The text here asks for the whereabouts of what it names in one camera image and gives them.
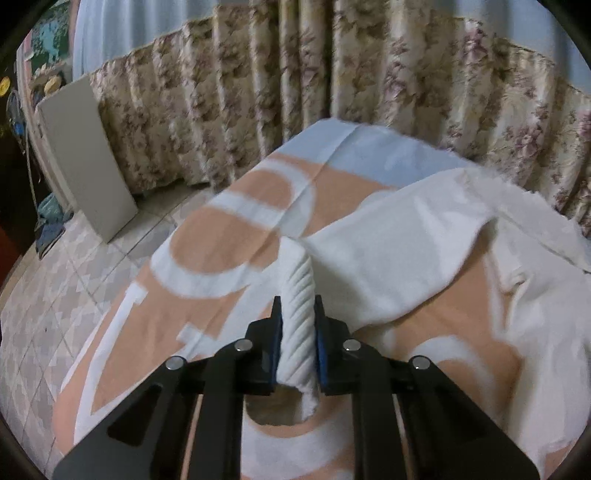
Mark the white knit sweater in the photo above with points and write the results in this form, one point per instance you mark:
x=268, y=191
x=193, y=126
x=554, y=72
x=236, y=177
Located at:
x=415, y=240

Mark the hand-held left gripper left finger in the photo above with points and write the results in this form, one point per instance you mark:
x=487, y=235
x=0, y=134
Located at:
x=276, y=355

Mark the orange and white printed blanket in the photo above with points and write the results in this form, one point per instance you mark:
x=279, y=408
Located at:
x=221, y=230

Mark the white sheer curtain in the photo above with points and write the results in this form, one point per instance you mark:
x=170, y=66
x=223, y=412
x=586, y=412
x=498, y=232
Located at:
x=138, y=23

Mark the white board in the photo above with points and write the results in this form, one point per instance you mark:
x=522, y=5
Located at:
x=83, y=157

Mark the blue cloth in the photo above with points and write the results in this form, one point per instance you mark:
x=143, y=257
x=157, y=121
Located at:
x=51, y=217

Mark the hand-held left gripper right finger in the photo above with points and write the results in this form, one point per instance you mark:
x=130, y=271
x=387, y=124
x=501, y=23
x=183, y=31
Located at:
x=322, y=364

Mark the floral curtain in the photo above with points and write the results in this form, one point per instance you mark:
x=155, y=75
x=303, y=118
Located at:
x=231, y=92

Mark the colourful wall hanging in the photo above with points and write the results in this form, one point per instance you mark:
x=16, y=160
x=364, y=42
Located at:
x=51, y=37

